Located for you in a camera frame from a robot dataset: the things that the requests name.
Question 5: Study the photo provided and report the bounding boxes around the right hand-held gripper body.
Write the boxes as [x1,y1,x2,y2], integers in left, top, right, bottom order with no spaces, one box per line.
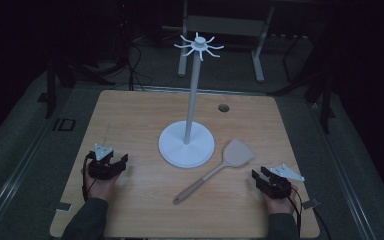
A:
[261,163,305,200]

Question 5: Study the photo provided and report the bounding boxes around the black stand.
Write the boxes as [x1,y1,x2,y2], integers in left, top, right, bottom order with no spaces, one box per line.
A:
[268,36,336,134]
[37,58,116,120]

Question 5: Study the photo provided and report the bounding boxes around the grey metal desk frame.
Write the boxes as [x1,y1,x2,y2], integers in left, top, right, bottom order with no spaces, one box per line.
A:
[177,0,276,83]

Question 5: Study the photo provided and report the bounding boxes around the person's right hand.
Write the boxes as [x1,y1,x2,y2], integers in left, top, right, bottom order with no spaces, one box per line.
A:
[263,185,299,216]

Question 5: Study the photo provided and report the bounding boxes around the black floor box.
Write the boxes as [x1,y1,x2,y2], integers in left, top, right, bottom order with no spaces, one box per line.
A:
[52,117,77,132]

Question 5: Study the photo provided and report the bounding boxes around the grey table clamp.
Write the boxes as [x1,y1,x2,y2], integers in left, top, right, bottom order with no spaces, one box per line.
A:
[301,198,321,210]
[48,201,73,214]

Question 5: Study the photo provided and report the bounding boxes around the black floor cables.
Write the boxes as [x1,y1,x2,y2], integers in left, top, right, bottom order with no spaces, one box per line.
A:
[114,33,154,92]

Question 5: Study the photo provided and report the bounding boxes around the white hook stand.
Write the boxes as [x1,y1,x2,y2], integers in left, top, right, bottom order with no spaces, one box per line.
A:
[158,31,225,169]

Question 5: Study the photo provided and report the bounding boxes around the person's left hand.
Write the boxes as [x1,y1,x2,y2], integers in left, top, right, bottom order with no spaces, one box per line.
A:
[81,165,122,203]

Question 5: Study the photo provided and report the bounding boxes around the beige spatula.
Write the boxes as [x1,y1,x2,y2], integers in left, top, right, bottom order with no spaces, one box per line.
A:
[172,138,255,205]

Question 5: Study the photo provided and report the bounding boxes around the black cable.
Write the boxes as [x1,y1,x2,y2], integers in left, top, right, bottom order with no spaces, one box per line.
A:
[81,151,98,203]
[281,184,333,240]

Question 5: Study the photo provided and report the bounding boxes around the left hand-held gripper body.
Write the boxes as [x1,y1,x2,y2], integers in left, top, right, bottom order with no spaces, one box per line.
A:
[87,143,121,181]

